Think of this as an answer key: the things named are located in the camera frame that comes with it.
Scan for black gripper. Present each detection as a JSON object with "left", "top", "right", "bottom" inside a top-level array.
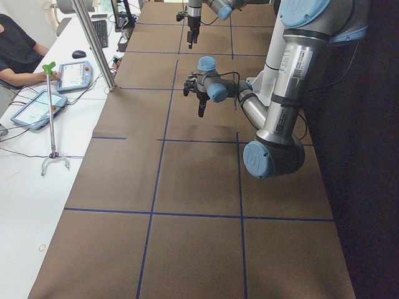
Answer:
[
  {"left": 187, "top": 15, "right": 200, "bottom": 49},
  {"left": 195, "top": 83, "right": 209, "bottom": 117}
]

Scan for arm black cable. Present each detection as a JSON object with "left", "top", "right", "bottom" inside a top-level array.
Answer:
[{"left": 190, "top": 71, "right": 241, "bottom": 110}]

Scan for teach pendant tablet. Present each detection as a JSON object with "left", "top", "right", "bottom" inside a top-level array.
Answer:
[
  {"left": 10, "top": 90, "right": 68, "bottom": 131},
  {"left": 56, "top": 61, "right": 92, "bottom": 93}
]

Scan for near teach pendant tablet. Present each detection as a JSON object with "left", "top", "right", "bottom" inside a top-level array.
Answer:
[{"left": 10, "top": 90, "right": 68, "bottom": 131}]

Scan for person in black shirt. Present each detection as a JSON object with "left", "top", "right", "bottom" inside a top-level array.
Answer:
[{"left": 1, "top": 14, "right": 49, "bottom": 88}]

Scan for green handled reacher grabber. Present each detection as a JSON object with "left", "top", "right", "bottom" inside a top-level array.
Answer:
[{"left": 41, "top": 62, "right": 70, "bottom": 176}]

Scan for black computer mouse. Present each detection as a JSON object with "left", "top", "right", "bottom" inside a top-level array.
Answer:
[{"left": 72, "top": 50, "right": 87, "bottom": 59}]

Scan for far teach pendant tablet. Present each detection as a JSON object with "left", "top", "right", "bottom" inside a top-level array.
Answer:
[{"left": 56, "top": 61, "right": 92, "bottom": 93}]

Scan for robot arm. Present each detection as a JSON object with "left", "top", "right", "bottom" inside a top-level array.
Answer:
[
  {"left": 183, "top": 1, "right": 370, "bottom": 179},
  {"left": 181, "top": 0, "right": 249, "bottom": 49}
]

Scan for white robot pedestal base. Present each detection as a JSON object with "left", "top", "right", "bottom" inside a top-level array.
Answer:
[{"left": 246, "top": 64, "right": 279, "bottom": 107}]

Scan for black keyboard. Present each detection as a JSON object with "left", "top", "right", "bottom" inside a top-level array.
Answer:
[{"left": 92, "top": 19, "right": 108, "bottom": 48}]

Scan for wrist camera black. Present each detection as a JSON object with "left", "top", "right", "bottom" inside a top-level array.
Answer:
[
  {"left": 176, "top": 11, "right": 188, "bottom": 22},
  {"left": 183, "top": 73, "right": 197, "bottom": 97}
]

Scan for aluminium frame post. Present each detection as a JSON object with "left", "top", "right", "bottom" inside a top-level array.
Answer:
[{"left": 71, "top": 0, "right": 116, "bottom": 92}]

